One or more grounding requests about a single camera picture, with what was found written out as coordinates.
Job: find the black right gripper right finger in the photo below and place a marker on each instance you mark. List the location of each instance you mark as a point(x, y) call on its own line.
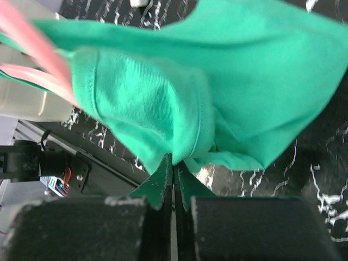
point(245, 228)

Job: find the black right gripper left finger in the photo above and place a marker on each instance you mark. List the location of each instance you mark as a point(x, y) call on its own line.
point(135, 227)

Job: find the green tank top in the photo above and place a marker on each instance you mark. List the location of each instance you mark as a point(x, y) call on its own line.
point(233, 84)

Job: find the pink plastic hanger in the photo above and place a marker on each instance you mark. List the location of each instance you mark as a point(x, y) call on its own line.
point(54, 74)

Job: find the white drawer storage box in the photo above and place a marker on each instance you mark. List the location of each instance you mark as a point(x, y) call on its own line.
point(25, 100)

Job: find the white clothes rack foot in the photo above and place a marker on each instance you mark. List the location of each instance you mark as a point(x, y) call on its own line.
point(138, 3)

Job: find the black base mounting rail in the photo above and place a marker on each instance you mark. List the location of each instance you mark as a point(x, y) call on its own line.
point(70, 173)

